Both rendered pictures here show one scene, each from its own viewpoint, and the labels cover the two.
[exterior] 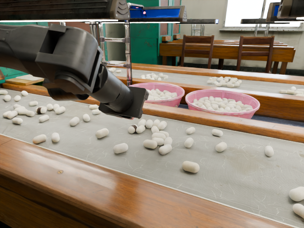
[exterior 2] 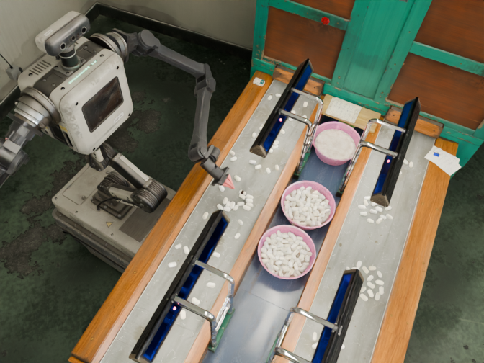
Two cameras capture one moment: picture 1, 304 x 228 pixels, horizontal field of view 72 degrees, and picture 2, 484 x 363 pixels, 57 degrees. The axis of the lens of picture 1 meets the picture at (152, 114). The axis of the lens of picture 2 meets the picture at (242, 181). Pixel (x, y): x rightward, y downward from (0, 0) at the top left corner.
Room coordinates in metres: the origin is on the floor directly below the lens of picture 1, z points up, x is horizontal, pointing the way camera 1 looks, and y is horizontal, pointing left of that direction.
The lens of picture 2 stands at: (0.46, -1.10, 2.64)
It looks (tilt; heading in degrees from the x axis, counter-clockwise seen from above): 57 degrees down; 87
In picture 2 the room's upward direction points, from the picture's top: 5 degrees clockwise
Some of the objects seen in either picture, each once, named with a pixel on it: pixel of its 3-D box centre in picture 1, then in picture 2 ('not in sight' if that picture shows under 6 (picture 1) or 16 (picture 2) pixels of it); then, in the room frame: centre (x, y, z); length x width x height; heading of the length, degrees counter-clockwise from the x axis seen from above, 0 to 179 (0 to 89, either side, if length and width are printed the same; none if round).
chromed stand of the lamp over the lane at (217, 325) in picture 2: not in sight; (204, 305); (0.39, -0.56, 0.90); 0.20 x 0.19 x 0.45; 65
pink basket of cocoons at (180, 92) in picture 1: (153, 100); (306, 208); (0.86, -0.01, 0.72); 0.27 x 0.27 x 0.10
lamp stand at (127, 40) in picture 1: (123, 51); (370, 163); (1.15, 0.15, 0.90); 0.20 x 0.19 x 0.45; 65
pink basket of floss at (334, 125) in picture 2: not in sight; (335, 145); (1.04, 0.39, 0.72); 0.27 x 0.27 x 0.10
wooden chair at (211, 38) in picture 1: (192, 71); not in sight; (2.78, -0.53, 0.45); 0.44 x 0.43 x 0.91; 64
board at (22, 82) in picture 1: (44, 75); (348, 112); (1.14, 0.59, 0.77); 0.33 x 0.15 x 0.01; 155
